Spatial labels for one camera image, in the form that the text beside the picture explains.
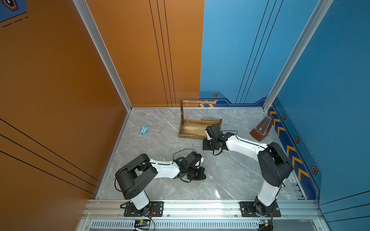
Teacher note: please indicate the left green circuit board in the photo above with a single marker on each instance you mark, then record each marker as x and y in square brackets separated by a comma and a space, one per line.
[142, 224]

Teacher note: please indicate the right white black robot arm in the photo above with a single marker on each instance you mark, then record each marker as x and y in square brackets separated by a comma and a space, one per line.
[274, 164]

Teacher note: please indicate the green circuit board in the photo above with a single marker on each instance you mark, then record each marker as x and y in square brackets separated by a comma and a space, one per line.
[266, 225]
[142, 224]

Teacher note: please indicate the wooden jewelry display stand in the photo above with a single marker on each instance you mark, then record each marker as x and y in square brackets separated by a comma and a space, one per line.
[196, 129]

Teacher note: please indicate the aluminium front rail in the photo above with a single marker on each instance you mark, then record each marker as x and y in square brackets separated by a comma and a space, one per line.
[203, 209]

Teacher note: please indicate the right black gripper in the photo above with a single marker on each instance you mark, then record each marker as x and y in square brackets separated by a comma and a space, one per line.
[204, 146]

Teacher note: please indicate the small blue owl toy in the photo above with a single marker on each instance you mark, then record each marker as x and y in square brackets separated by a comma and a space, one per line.
[144, 130]

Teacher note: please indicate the right green circuit board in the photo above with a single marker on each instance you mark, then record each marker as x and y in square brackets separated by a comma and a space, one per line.
[266, 225]

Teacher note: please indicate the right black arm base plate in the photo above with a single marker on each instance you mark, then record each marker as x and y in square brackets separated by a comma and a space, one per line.
[257, 209]

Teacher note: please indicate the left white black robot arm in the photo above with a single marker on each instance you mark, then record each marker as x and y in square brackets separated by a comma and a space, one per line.
[132, 179]

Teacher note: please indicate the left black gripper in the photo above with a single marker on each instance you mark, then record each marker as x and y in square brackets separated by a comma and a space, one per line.
[201, 171]

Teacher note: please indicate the dark red metronome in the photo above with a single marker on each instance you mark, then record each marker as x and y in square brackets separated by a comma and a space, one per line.
[261, 131]

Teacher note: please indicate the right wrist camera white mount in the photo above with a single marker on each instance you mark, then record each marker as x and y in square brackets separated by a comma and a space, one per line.
[214, 132]

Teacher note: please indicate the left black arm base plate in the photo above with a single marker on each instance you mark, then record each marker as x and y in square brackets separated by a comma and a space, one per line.
[153, 209]

